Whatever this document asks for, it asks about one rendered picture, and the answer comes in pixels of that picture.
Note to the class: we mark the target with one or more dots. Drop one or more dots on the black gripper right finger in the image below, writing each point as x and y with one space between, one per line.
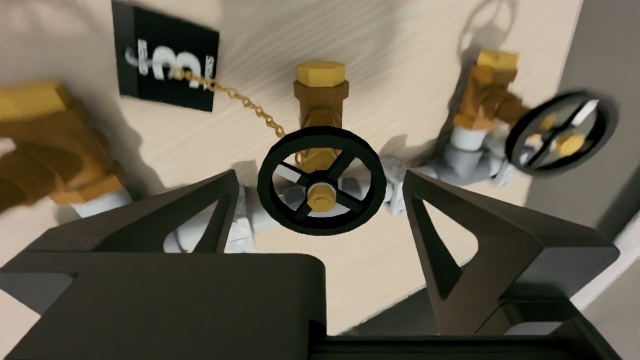
522 253

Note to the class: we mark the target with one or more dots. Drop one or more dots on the black tag with gold chain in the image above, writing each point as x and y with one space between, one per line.
174 66

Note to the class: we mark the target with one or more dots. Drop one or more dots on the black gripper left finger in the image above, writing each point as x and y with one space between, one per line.
142 226

